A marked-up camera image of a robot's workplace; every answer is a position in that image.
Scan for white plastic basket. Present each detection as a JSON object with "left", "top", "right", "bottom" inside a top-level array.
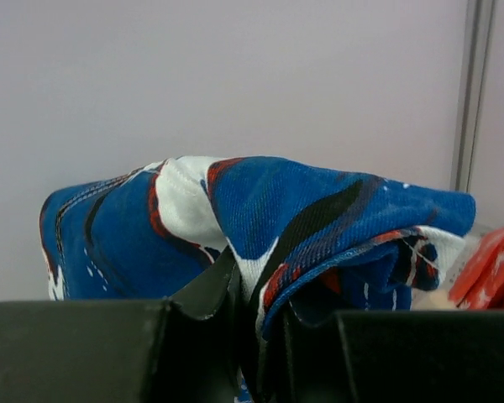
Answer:
[{"left": 442, "top": 223, "right": 492, "bottom": 291}]

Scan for blue patterned trousers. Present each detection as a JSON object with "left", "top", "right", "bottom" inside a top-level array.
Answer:
[{"left": 39, "top": 156, "right": 476, "bottom": 402}]

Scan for beige drawstring trousers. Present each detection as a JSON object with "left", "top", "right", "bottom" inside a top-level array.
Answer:
[{"left": 411, "top": 290, "right": 457, "bottom": 311}]

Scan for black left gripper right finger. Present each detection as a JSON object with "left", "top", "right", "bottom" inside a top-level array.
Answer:
[{"left": 257, "top": 296, "right": 504, "bottom": 402}]

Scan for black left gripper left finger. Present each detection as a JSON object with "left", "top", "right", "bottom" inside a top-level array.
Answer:
[{"left": 0, "top": 250, "right": 240, "bottom": 402}]

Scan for orange white patterned trousers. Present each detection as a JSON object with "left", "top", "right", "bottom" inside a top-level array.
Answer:
[{"left": 448, "top": 227, "right": 504, "bottom": 310}]

